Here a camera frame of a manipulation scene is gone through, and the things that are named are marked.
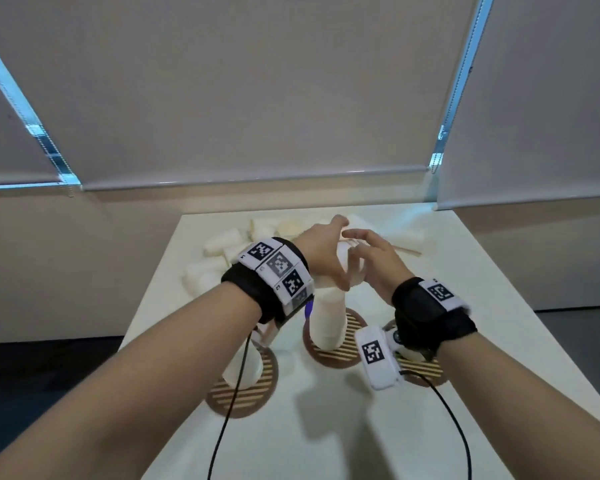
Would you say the person's right hand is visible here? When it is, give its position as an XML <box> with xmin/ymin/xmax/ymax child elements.
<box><xmin>341</xmin><ymin>228</ymin><xmax>416</xmax><ymax>306</ymax></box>

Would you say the thin wooden stick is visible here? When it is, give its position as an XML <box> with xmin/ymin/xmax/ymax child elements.
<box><xmin>340</xmin><ymin>237</ymin><xmax>424</xmax><ymax>257</ymax></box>

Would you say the black cable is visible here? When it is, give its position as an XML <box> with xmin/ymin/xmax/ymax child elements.
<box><xmin>399</xmin><ymin>369</ymin><xmax>474</xmax><ymax>480</ymax></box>
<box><xmin>207</xmin><ymin>332</ymin><xmax>254</xmax><ymax>480</ymax></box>

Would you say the window glass strip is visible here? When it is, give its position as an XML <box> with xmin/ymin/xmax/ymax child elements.
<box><xmin>426</xmin><ymin>0</ymin><xmax>497</xmax><ymax>174</ymax></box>
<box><xmin>0</xmin><ymin>26</ymin><xmax>82</xmax><ymax>189</ymax></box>

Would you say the person's right forearm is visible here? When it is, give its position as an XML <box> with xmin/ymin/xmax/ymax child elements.
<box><xmin>434</xmin><ymin>331</ymin><xmax>600</xmax><ymax>480</ymax></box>

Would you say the black wristband with marker tags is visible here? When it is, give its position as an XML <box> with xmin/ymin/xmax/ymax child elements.
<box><xmin>391</xmin><ymin>277</ymin><xmax>479</xmax><ymax>356</ymax></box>
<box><xmin>221</xmin><ymin>237</ymin><xmax>315</xmax><ymax>326</ymax></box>

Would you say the person's left forearm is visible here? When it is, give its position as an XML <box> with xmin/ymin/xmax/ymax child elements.
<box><xmin>0</xmin><ymin>281</ymin><xmax>264</xmax><ymax>480</ymax></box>

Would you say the stack of white cups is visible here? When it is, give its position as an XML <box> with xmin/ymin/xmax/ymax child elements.
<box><xmin>308</xmin><ymin>285</ymin><xmax>349</xmax><ymax>352</ymax></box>

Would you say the white paper cup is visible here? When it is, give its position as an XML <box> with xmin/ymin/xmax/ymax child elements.
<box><xmin>222</xmin><ymin>340</ymin><xmax>265</xmax><ymax>390</ymax></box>
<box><xmin>337</xmin><ymin>240</ymin><xmax>367</xmax><ymax>288</ymax></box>

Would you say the striped wooden round coaster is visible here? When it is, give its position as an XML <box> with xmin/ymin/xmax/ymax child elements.
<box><xmin>205</xmin><ymin>345</ymin><xmax>280</xmax><ymax>420</ymax></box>
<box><xmin>382</xmin><ymin>320</ymin><xmax>449</xmax><ymax>388</ymax></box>
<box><xmin>302</xmin><ymin>307</ymin><xmax>369</xmax><ymax>370</ymax></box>

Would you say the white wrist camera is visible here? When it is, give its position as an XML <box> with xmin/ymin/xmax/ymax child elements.
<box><xmin>354</xmin><ymin>325</ymin><xmax>427</xmax><ymax>392</ymax></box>

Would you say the pile of lying white cups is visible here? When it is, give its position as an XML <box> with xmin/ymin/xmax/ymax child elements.
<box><xmin>182</xmin><ymin>217</ymin><xmax>327</xmax><ymax>298</ymax></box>

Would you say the person's left hand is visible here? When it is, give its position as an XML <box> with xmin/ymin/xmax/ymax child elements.
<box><xmin>293</xmin><ymin>215</ymin><xmax>352</xmax><ymax>293</ymax></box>

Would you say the beige roller blind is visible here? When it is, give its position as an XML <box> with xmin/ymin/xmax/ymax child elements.
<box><xmin>0</xmin><ymin>0</ymin><xmax>482</xmax><ymax>191</ymax></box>
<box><xmin>0</xmin><ymin>62</ymin><xmax>65</xmax><ymax>189</ymax></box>
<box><xmin>436</xmin><ymin>0</ymin><xmax>600</xmax><ymax>211</ymax></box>

